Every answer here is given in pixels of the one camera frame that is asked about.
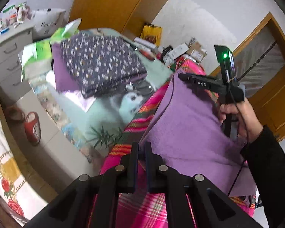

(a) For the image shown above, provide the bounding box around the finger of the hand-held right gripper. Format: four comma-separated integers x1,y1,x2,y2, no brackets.
178,74,197,86

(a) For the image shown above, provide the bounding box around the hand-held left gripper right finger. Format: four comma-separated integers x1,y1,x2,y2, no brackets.
144,142,264,228

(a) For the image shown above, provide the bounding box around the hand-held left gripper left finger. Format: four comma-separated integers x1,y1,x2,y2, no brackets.
21,142,139,228

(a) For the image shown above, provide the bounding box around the purple knit sweater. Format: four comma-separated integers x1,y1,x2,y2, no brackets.
142,68,257,196

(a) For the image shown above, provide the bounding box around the person's right forearm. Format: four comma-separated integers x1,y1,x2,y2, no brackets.
240,125,285,228

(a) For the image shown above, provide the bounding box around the person's right hand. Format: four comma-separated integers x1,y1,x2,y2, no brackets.
220,98,264,144

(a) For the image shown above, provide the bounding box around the cardboard box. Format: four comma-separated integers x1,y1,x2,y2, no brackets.
187,41,207,64

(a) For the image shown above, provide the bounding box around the small white box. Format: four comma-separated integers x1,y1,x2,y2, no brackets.
169,43,188,60

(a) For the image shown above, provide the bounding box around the pink plaid blanket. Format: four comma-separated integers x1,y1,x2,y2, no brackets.
89,57,256,228

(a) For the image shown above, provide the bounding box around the plastic-covered screen door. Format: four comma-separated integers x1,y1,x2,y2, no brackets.
210,12,285,98

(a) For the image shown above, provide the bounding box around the wooden door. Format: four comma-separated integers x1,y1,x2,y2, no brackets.
248,63,285,143

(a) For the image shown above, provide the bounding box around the flat white box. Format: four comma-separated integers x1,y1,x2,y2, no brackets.
133,37,158,51

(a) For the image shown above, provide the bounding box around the yellow bag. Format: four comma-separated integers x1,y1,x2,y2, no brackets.
140,23,162,46

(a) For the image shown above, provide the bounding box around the pale green printed tablecloth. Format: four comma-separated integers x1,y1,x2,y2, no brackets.
30,28,174,164

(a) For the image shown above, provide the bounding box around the folded dark floral cloth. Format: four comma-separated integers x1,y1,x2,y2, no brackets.
59,32,148,99

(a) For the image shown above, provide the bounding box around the pink paper booklet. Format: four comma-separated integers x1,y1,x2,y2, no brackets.
61,90,97,112

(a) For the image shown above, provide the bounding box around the wooden wardrobe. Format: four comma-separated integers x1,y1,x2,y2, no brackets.
69,0,184,32

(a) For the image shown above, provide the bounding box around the red slipper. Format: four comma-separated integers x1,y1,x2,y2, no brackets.
24,112,41,146

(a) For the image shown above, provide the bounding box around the brown slipper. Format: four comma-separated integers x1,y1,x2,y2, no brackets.
4,106,26,123

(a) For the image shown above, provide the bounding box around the floral bedsheet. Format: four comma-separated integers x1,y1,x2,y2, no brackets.
0,76,31,226

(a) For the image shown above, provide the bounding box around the white paper bag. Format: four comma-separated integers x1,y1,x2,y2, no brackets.
31,8,67,39

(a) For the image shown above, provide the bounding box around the green plastic bag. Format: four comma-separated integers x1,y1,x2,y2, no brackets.
21,18,82,81

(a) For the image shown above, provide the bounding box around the grey drawer cabinet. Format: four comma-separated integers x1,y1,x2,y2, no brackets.
0,25,35,95

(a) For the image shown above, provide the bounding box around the group of bottles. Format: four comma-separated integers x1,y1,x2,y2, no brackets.
0,2,33,35

